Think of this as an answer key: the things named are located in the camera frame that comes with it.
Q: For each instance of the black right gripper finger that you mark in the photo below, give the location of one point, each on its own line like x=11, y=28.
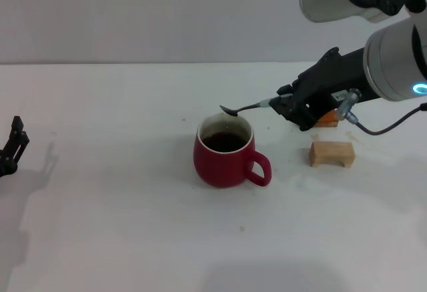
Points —
x=287, y=90
x=283, y=107

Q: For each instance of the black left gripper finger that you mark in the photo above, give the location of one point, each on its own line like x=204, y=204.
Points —
x=15, y=145

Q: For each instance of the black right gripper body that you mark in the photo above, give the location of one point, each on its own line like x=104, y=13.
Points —
x=327, y=82

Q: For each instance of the red ceramic coffee cup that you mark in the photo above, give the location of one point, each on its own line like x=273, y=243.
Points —
x=220, y=168

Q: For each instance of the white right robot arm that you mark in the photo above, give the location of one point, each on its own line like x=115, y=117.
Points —
x=393, y=62

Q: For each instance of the orange wooden block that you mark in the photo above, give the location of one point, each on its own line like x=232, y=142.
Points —
x=328, y=120

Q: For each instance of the light wooden arched block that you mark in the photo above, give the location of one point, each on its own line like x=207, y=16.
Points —
x=330, y=152

